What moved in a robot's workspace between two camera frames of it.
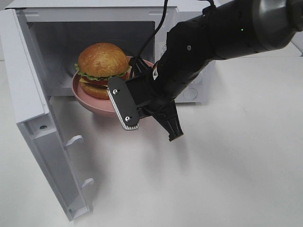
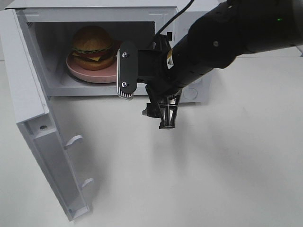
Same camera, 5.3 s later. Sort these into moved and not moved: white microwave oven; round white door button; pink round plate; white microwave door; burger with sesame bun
Moved: burger with sesame bun; pink round plate
Not moved: white microwave oven; round white door button; white microwave door
